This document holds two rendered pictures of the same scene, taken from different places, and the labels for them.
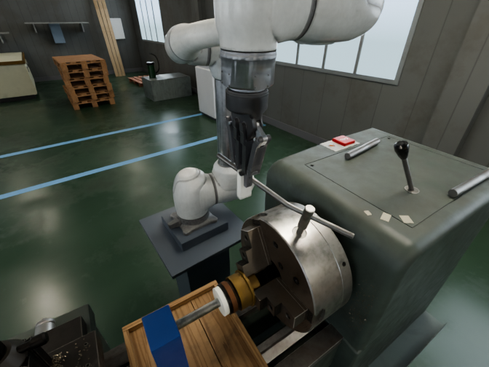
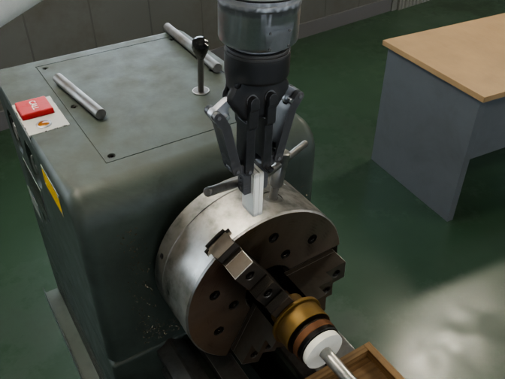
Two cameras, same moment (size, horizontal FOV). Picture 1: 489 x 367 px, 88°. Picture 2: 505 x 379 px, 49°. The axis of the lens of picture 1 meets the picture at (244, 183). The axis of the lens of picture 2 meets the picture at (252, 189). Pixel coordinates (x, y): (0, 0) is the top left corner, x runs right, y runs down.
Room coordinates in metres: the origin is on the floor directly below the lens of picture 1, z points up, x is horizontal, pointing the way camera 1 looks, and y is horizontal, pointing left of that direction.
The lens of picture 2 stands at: (0.46, 0.59, 1.80)
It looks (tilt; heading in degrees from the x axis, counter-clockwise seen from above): 37 degrees down; 270
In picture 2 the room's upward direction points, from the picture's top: straight up
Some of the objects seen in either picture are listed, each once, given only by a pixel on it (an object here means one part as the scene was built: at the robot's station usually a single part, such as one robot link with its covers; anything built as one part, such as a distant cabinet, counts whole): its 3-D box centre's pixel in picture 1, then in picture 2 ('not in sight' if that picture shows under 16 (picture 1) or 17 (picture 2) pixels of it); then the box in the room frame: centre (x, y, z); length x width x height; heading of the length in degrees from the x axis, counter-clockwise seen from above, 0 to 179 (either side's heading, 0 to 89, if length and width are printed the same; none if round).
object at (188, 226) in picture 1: (189, 215); not in sight; (0.96, 0.27, 0.83); 0.22 x 0.18 x 0.06; 127
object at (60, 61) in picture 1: (85, 80); not in sight; (6.16, 3.67, 0.47); 1.30 x 0.90 x 0.93; 37
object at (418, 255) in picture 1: (368, 215); (151, 171); (0.69, -0.44, 1.06); 0.59 x 0.48 x 0.39; 122
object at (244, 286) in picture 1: (239, 290); (302, 325); (0.38, 0.01, 1.08); 0.09 x 0.09 x 0.09; 32
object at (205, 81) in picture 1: (217, 81); not in sight; (5.09, 0.52, 0.65); 0.66 x 0.56 x 1.30; 37
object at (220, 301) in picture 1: (199, 313); (346, 377); (0.32, 0.11, 1.08); 0.13 x 0.07 x 0.07; 122
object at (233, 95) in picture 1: (246, 112); (256, 80); (0.46, 0.00, 1.50); 0.08 x 0.07 x 0.09; 32
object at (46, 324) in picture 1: (45, 325); not in sight; (0.36, 0.54, 0.95); 0.07 x 0.04 x 0.04; 32
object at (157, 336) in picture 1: (169, 351); not in sight; (0.28, 0.18, 1.00); 0.08 x 0.06 x 0.23; 32
